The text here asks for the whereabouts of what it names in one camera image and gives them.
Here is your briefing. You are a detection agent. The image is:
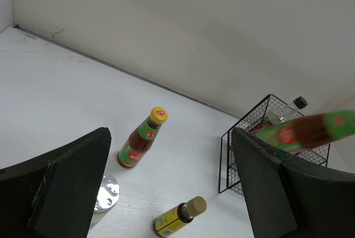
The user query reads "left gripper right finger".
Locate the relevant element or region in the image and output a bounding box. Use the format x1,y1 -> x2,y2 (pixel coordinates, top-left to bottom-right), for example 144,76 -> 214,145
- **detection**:
232,128 -> 354,237

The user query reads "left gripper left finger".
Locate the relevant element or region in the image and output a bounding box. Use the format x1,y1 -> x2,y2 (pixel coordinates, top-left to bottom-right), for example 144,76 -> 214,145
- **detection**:
1,127 -> 111,237

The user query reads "red sauce bottle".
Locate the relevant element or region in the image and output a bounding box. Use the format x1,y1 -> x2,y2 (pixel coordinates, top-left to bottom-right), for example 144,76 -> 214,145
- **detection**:
255,110 -> 354,153
117,107 -> 168,169

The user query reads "silver-lid jar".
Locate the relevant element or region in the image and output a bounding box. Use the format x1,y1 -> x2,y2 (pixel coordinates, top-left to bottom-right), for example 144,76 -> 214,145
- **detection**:
266,108 -> 286,125
89,173 -> 120,230

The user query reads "dark soy sauce bottle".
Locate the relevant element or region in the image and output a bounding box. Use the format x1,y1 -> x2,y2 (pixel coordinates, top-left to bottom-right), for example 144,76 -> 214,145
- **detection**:
249,96 -> 308,133

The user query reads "far small yellow bottle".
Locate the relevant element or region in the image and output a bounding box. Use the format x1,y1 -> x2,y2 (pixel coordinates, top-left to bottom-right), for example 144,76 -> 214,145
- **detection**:
153,196 -> 207,237

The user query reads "black wire rack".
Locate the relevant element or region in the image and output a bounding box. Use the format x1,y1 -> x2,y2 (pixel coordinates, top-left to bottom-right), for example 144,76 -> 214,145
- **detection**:
218,94 -> 330,195

